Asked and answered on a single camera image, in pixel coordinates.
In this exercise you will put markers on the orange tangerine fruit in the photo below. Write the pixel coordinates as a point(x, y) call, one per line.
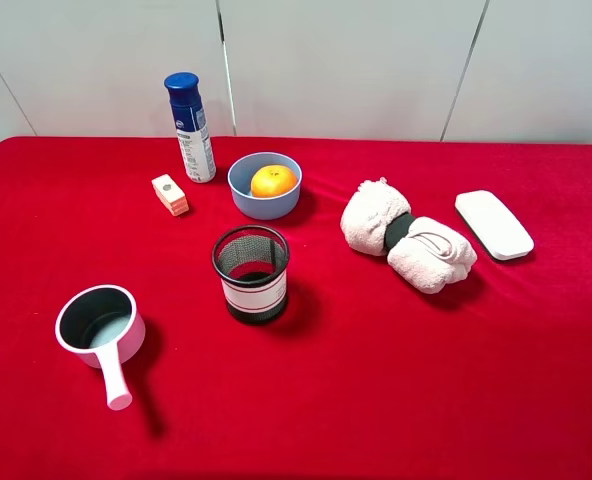
point(272, 181)

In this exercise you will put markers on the black mesh pen cup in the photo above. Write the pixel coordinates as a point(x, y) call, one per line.
point(252, 261)

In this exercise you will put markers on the light blue bowl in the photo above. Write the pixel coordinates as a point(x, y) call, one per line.
point(240, 176)

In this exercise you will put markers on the red tablecloth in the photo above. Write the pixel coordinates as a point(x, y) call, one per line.
point(362, 377)

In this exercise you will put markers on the pink rolled towel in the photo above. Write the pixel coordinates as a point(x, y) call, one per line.
point(429, 255)

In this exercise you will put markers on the beige small block stack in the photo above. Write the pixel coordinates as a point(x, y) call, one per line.
point(170, 195)

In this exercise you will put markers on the blue white spray can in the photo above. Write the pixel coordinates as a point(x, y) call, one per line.
point(191, 126)

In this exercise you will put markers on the white rectangular eraser box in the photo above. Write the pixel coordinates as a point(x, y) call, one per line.
point(497, 228)

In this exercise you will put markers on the pink saucepan with handle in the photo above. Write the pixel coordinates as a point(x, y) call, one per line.
point(103, 328)

